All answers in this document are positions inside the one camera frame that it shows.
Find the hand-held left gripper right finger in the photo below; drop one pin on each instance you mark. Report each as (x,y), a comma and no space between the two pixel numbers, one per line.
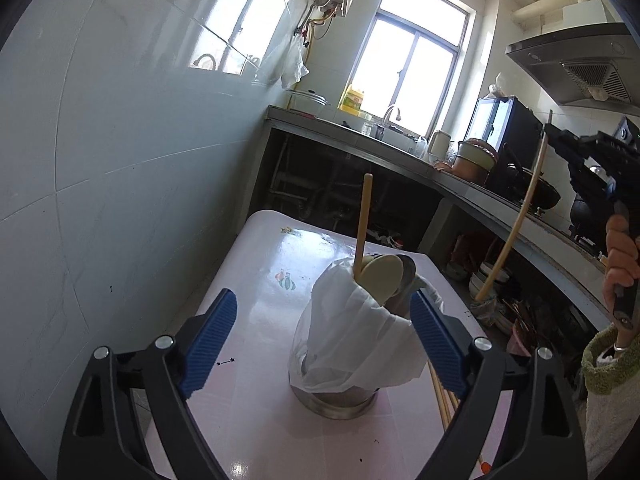
(437,345)

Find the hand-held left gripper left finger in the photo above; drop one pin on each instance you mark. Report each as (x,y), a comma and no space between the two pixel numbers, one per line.
(210,345)

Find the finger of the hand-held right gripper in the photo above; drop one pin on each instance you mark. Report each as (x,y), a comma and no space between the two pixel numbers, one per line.
(565,142)

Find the bundle of bamboo chopsticks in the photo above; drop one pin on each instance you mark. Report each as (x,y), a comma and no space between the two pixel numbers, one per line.
(441,410)

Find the stainless steel spoon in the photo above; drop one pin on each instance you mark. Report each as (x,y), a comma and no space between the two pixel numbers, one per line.
(407,272)

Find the single bamboo chopstick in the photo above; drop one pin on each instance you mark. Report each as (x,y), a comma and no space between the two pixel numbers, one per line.
(363,225)
(520,212)

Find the cream plastic spoon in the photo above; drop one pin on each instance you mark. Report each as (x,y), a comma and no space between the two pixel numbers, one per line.
(384,280)

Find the stainless steel utensil holder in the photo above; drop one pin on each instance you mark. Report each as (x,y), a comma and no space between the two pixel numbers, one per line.
(330,405)

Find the person's right forearm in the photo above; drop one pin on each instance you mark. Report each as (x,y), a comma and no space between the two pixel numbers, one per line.
(610,400)

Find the person's right hand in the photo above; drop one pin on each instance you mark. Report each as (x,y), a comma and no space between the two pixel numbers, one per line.
(617,260)

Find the black cabinet appliance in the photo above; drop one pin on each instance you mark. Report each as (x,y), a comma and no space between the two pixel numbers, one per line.
(520,130)

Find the black round pot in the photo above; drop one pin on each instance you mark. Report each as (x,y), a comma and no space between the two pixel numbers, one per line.
(585,217)

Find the pink printed plastic tablecloth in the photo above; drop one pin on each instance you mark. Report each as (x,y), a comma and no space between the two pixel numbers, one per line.
(260,320)

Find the black wok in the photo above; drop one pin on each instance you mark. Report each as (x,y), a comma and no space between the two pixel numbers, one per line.
(542,195)

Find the pink plastic basin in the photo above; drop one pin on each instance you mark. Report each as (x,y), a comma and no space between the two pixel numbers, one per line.
(520,340)

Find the stack of ceramic bowls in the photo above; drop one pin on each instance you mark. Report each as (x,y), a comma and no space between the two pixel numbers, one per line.
(492,280)

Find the steel range hood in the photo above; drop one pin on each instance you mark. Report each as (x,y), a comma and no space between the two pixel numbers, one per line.
(560,55)

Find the white plastic bag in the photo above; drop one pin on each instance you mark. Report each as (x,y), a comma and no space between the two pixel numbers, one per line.
(350,340)

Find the cream bowl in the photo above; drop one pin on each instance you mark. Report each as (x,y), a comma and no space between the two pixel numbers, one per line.
(477,154)

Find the brown cooking pot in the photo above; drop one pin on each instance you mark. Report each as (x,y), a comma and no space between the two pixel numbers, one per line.
(472,172)

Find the red plastic packet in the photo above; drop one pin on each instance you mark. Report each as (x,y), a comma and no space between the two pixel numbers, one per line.
(465,250)

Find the cream plastic jug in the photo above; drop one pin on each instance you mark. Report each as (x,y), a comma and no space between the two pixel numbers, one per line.
(440,146)

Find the chrome sink faucet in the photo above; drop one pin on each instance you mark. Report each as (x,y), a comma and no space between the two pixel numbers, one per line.
(390,117)

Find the sink drain pipes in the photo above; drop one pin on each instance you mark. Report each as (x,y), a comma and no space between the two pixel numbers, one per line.
(300,185)

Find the yellow detergent bottle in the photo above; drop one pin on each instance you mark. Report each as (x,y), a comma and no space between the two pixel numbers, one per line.
(352,99)

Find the concrete kitchen counter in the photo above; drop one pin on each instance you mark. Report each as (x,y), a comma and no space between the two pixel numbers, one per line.
(320,136)

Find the steel pot with lid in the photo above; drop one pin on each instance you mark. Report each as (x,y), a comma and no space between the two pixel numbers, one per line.
(307,102)

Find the hanging clear plastic bag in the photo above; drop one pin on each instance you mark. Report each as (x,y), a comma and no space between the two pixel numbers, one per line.
(292,67)

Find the white exhaust duct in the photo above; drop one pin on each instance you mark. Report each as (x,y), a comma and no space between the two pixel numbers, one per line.
(550,7)

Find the metal frame window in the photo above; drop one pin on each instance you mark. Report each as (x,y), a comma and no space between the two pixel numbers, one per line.
(415,50)

